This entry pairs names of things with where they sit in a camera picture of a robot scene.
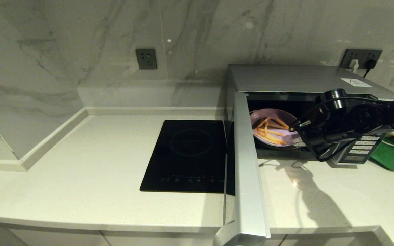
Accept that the orange french fries heap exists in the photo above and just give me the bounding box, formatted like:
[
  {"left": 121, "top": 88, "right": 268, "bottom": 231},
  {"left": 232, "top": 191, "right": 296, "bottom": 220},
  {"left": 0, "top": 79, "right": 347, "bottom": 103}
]
[{"left": 255, "top": 116, "right": 290, "bottom": 146}]

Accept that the black glass microwave door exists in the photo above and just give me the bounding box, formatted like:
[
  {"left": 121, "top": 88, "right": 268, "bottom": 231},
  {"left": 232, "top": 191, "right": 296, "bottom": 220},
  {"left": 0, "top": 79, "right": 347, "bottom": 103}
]
[{"left": 213, "top": 92, "right": 271, "bottom": 246}]

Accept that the black smooth arm cable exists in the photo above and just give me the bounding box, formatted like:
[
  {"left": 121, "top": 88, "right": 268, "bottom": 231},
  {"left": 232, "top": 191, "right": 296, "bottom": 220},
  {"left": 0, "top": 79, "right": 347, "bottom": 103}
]
[{"left": 288, "top": 97, "right": 377, "bottom": 162}]

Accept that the black glass induction cooktop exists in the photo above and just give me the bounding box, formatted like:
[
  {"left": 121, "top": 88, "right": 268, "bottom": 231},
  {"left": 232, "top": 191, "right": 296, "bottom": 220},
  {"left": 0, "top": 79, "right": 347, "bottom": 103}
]
[{"left": 140, "top": 120, "right": 227, "bottom": 193}]

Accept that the green board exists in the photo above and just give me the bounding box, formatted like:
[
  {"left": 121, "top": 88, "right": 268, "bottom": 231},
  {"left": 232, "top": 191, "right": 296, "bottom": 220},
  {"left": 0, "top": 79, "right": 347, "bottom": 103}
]
[{"left": 370, "top": 136, "right": 394, "bottom": 171}]

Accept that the silver Panasonic microwave oven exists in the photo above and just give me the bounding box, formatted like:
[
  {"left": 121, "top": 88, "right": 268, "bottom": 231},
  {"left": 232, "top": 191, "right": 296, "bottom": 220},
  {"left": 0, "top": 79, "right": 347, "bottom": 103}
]
[{"left": 224, "top": 64, "right": 394, "bottom": 168}]

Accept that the grey single wall socket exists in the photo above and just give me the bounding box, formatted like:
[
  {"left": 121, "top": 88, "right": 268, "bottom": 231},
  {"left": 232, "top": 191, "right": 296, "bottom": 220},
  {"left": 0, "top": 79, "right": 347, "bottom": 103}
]
[{"left": 135, "top": 49, "right": 158, "bottom": 70}]

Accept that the white paper sheet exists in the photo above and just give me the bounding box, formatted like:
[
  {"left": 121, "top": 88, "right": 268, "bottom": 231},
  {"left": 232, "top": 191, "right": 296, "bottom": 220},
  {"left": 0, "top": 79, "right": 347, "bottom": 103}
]
[{"left": 341, "top": 78, "right": 373, "bottom": 88}]

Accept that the black power plug with cable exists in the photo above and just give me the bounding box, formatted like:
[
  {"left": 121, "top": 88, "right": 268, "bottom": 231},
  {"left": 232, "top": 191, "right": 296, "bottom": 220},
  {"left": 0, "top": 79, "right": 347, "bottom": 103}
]
[{"left": 364, "top": 59, "right": 377, "bottom": 78}]

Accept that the grey double wall socket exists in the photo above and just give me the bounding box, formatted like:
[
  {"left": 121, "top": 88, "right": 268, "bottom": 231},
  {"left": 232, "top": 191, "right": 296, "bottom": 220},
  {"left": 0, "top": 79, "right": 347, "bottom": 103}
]
[{"left": 341, "top": 49, "right": 383, "bottom": 69}]

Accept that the lavender plate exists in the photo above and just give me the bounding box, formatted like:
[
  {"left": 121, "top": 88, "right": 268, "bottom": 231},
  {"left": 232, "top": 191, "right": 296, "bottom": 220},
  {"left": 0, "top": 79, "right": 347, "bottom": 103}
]
[{"left": 250, "top": 108, "right": 302, "bottom": 147}]

